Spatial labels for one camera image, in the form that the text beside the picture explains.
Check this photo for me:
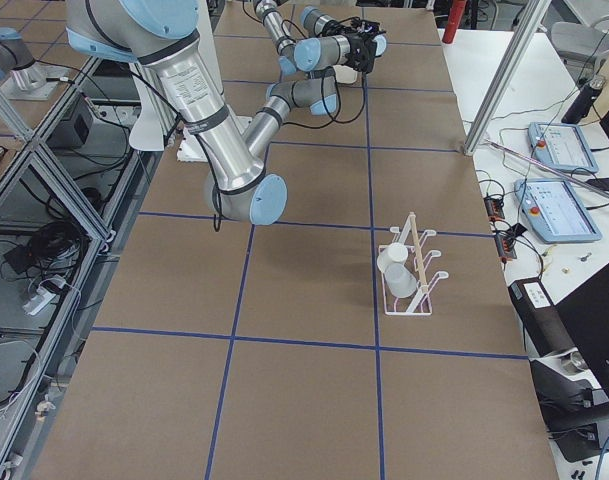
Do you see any black monitor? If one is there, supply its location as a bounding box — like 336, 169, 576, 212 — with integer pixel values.
557, 263, 609, 396

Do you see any black handheld device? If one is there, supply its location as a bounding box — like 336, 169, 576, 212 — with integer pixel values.
586, 177, 609, 192

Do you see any grey office chair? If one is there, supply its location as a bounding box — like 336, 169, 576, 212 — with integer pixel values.
550, 22, 609, 65

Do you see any teach pendant tablet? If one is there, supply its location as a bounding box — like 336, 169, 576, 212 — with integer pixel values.
514, 178, 602, 244
528, 122, 599, 174

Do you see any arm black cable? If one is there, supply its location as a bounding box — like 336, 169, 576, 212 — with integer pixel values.
283, 69, 370, 127

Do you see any red cylinder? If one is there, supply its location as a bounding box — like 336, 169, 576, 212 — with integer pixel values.
442, 0, 467, 44

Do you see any near teach pendant tablet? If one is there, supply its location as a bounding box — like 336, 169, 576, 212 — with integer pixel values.
514, 178, 602, 244

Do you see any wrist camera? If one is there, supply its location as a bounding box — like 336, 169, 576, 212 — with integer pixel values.
351, 18, 385, 37

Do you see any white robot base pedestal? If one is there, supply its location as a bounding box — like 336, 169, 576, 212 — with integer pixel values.
129, 0, 255, 163

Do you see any pale green plastic cup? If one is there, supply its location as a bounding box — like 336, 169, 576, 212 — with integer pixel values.
384, 263, 418, 298

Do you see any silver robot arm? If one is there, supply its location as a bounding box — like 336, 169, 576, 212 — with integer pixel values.
66, 1, 348, 225
252, 1, 387, 75

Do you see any far teach pendant tablet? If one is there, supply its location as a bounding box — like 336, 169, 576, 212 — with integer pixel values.
528, 122, 599, 174

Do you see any aluminium frame post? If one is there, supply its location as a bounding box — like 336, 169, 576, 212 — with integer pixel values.
463, 0, 551, 156

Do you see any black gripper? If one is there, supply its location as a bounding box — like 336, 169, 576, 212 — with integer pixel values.
345, 32, 377, 73

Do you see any white ikea cup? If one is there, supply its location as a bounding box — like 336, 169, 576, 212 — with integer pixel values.
376, 242, 408, 273

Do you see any black water bottle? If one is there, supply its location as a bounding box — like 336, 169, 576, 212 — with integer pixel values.
561, 74, 606, 124

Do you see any white wire cup rack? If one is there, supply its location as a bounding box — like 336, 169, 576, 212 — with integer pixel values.
376, 212, 449, 317

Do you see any blue cup corner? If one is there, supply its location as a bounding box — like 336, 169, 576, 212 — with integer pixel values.
373, 34, 388, 58

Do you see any grabber reach tool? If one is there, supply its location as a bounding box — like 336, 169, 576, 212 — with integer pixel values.
484, 140, 609, 202

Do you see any black power adapter box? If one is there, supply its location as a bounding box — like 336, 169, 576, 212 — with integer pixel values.
508, 277, 575, 356

